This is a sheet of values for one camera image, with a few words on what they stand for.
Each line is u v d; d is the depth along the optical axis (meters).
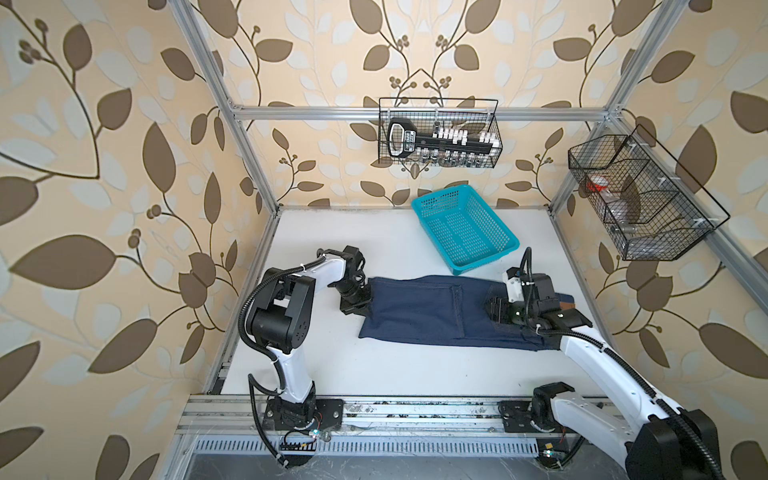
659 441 0.38
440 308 0.93
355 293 0.81
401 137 0.84
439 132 0.82
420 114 0.91
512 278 0.75
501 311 0.74
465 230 1.15
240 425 0.74
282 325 0.50
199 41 0.76
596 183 0.81
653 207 0.72
